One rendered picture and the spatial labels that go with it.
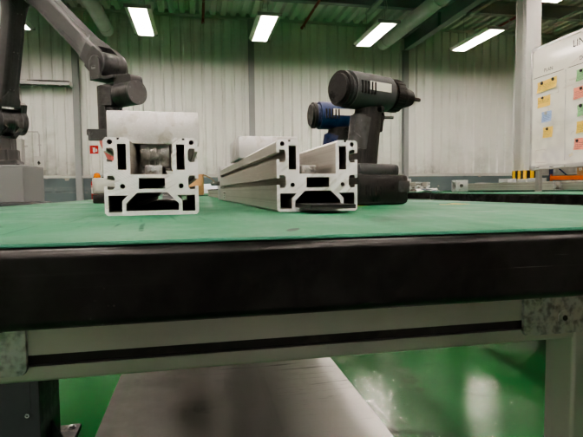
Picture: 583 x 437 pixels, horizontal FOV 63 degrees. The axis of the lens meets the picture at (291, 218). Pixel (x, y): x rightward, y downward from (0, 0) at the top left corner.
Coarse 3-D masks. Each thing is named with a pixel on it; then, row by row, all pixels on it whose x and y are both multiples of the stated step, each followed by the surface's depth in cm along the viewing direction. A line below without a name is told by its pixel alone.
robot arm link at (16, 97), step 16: (0, 0) 130; (16, 0) 129; (16, 16) 130; (0, 32) 132; (16, 32) 131; (0, 48) 132; (16, 48) 133; (0, 64) 133; (16, 64) 134; (0, 80) 134; (16, 80) 136; (0, 96) 134; (16, 96) 137; (0, 112) 135; (0, 128) 135
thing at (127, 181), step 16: (112, 144) 51; (128, 144) 52; (176, 144) 53; (192, 144) 57; (128, 160) 52; (176, 160) 57; (192, 160) 69; (112, 176) 54; (128, 176) 52; (144, 176) 52; (160, 176) 53; (176, 176) 53; (192, 176) 57; (112, 192) 51; (128, 192) 52; (144, 192) 63; (160, 192) 121; (176, 192) 53; (192, 192) 53; (112, 208) 54; (128, 208) 54; (144, 208) 59; (160, 208) 59; (176, 208) 58; (192, 208) 60
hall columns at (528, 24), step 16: (528, 0) 794; (0, 16) 667; (528, 16) 796; (528, 32) 798; (528, 48) 799; (528, 64) 801; (528, 80) 803; (528, 96) 804; (528, 112) 806; (528, 128) 808; (528, 144) 810; (528, 160) 811; (512, 176) 838; (528, 176) 811
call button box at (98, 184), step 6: (96, 180) 111; (102, 180) 111; (108, 180) 111; (114, 180) 112; (96, 186) 111; (102, 186) 111; (114, 186) 112; (96, 192) 111; (102, 192) 111; (96, 198) 111; (102, 198) 111
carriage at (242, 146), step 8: (240, 136) 86; (248, 136) 86; (256, 136) 87; (264, 136) 87; (272, 136) 88; (232, 144) 97; (240, 144) 86; (248, 144) 86; (256, 144) 87; (264, 144) 87; (232, 152) 97; (240, 152) 86; (248, 152) 87; (232, 160) 98
